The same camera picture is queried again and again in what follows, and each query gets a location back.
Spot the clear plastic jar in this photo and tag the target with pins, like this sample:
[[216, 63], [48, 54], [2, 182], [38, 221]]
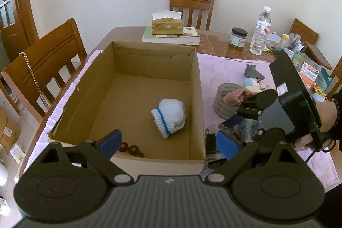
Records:
[[248, 125]]

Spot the yellow sticky notes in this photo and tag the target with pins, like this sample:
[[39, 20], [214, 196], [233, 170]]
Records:
[[266, 49]]

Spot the wooden chair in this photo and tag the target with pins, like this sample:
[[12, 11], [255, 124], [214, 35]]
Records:
[[50, 57], [192, 3], [303, 30], [337, 75]]

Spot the gold ornament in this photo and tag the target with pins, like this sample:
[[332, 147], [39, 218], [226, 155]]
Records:
[[318, 91]]

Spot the white rolled glove blue stripe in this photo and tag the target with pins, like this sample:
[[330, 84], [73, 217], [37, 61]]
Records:
[[171, 117]]

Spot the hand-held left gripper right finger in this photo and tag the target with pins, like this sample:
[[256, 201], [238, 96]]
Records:
[[227, 147]]

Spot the orange printed packet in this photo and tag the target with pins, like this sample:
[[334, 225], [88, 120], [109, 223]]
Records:
[[308, 71]]

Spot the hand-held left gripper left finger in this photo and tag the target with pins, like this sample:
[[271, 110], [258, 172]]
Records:
[[111, 142]]

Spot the cream small carton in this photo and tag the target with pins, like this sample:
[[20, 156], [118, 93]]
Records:
[[253, 88]]

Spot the light blue egg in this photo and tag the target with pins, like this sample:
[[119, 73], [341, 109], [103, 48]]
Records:
[[318, 98]]

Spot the black lid jar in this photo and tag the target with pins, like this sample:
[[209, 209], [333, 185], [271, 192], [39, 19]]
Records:
[[238, 38]]

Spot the person's right hand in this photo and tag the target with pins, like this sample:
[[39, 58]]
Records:
[[327, 114]]

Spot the black orange toy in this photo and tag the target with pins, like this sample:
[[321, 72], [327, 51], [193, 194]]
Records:
[[132, 150]]

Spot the cardboard carton on floor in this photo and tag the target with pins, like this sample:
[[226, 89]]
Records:
[[8, 131]]

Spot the grey animal toy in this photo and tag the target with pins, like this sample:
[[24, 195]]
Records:
[[252, 73]]

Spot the brown cardboard box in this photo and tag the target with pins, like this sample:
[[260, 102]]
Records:
[[128, 94]]

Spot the clear water bottle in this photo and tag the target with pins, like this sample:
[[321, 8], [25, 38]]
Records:
[[260, 35]]

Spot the wooden door with glass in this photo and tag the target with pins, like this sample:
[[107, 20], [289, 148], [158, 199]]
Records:
[[18, 3]]

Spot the yellow lid bottle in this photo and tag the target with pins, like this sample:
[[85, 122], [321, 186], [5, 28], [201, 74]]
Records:
[[284, 42]]

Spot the light blue toy figure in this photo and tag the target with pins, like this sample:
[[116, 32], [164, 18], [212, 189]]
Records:
[[249, 82]]

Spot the dark small object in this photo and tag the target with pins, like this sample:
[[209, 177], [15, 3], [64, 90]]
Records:
[[211, 142]]

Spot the pink knitted item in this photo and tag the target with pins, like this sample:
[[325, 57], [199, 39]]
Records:
[[235, 97]]

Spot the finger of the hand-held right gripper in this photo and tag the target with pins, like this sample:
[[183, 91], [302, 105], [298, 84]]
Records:
[[269, 135], [257, 102]]

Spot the thick white book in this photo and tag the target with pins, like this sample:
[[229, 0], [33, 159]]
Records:
[[173, 38]]

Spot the clear tape roll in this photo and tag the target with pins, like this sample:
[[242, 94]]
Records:
[[221, 107]]

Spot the pink cloth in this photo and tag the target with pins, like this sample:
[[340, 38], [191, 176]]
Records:
[[213, 67]]

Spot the brown tissue pack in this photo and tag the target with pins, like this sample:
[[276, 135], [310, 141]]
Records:
[[167, 26]]

